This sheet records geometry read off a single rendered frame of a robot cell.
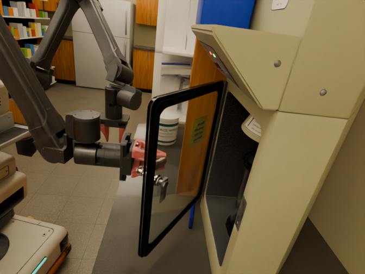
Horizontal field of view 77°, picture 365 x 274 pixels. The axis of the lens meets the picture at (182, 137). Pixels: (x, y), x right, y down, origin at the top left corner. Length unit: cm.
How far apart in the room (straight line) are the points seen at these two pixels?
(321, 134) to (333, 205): 56
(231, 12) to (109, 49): 47
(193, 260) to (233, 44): 56
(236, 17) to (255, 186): 33
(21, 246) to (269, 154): 152
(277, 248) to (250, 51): 39
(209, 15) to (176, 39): 122
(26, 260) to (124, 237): 95
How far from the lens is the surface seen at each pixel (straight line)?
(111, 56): 83
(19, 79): 59
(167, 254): 71
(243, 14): 53
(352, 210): 89
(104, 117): 84
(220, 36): 31
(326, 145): 43
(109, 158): 55
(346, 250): 93
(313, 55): 36
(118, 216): 80
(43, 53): 112
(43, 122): 59
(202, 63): 69
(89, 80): 559
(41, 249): 165
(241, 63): 32
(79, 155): 57
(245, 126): 52
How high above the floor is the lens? 150
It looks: 25 degrees down
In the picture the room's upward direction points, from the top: 8 degrees clockwise
